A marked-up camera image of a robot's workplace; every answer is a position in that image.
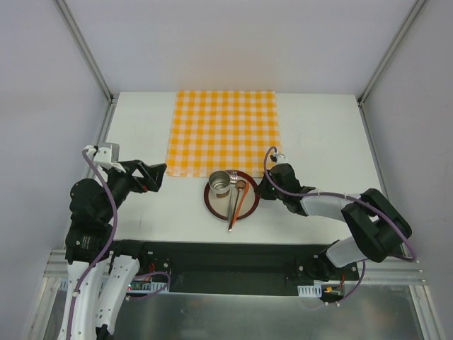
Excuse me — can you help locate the copper spoon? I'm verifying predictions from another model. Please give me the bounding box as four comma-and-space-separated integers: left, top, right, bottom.
228, 180, 246, 232

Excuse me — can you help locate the silver fork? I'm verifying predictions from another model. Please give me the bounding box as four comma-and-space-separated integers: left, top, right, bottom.
226, 170, 239, 220

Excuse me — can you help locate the metal cup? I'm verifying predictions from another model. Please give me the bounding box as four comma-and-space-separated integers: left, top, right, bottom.
208, 170, 231, 198

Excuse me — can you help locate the orange checkered cloth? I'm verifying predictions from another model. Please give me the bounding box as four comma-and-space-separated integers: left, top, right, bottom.
166, 91, 281, 178

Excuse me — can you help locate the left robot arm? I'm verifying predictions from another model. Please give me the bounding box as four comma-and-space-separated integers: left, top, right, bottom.
58, 160, 170, 339

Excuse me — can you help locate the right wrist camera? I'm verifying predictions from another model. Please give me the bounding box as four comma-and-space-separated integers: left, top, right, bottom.
271, 153, 287, 164

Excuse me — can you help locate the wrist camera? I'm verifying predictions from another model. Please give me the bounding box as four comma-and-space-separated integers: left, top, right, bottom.
271, 153, 287, 164
93, 142, 120, 169

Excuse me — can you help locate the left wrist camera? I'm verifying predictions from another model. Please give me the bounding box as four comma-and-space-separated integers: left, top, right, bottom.
93, 142, 120, 169

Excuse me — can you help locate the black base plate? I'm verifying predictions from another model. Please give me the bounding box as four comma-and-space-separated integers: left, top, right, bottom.
108, 240, 367, 297

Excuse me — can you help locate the aluminium front rail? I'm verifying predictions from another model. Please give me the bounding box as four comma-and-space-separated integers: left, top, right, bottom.
43, 249, 428, 285

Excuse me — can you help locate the left cable duct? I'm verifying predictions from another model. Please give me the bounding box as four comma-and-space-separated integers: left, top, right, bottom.
58, 278, 170, 294

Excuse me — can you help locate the cable duct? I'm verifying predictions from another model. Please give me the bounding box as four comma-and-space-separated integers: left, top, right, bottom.
58, 278, 170, 294
297, 283, 323, 298

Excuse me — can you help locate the right cable duct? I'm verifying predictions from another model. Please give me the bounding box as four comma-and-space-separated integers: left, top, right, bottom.
297, 283, 323, 298

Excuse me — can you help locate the left frame post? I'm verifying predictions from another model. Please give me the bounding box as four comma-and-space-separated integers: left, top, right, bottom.
53, 0, 115, 103

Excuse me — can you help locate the frame post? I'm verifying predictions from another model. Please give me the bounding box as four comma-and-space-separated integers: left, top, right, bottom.
357, 0, 429, 108
53, 0, 115, 103

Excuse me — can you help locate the right frame post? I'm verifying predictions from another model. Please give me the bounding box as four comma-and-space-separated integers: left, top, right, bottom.
357, 0, 429, 108

